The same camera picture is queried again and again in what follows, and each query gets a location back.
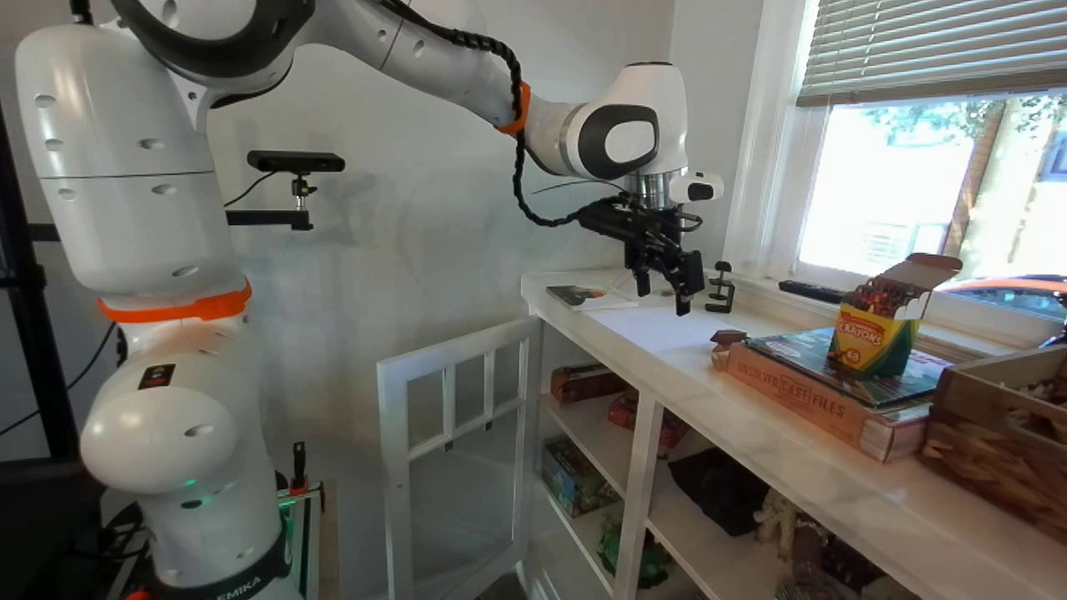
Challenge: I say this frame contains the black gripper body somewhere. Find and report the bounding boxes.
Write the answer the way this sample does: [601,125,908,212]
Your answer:
[611,195,692,281]

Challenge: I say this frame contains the black table clamp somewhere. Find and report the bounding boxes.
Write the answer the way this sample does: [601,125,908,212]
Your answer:
[702,261,740,318]

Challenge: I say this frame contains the white paper sheet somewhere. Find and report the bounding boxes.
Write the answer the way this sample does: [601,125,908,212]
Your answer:
[577,298,779,359]

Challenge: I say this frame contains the brown shelf box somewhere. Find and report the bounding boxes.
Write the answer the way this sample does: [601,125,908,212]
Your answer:
[547,362,630,408]

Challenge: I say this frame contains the black remote control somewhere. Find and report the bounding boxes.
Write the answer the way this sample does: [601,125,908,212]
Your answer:
[776,278,852,306]

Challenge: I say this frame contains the orange board game box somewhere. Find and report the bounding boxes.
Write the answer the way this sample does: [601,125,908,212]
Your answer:
[710,329,946,466]

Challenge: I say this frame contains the white counter shelf unit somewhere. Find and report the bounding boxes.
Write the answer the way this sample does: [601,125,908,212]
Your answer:
[517,262,1067,600]

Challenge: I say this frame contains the black bag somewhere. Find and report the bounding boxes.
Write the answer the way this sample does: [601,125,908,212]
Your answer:
[666,443,774,540]

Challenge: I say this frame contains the green shelf box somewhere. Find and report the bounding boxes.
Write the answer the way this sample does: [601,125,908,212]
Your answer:
[540,433,619,516]

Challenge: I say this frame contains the white framed window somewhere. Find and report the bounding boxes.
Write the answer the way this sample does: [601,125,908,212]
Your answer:
[795,88,1067,281]

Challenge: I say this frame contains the green shelf item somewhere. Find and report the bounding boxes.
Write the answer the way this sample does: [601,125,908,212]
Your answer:
[596,509,676,592]

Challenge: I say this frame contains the white glass-pane cabinet door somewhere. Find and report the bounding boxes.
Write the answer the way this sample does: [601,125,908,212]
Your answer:
[375,313,543,600]

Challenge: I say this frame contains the white window blinds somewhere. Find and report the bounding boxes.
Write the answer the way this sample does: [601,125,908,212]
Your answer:
[798,0,1067,109]

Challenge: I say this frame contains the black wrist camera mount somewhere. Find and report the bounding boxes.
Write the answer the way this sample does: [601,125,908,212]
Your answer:
[577,200,630,241]

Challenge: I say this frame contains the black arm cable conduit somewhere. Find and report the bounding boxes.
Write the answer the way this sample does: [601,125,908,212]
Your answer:
[379,0,626,234]

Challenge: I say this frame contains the black stereo camera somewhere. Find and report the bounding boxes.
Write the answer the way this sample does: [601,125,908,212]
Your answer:
[243,146,346,175]

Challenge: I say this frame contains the black camera stand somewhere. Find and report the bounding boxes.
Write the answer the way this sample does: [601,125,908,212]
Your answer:
[0,109,319,464]

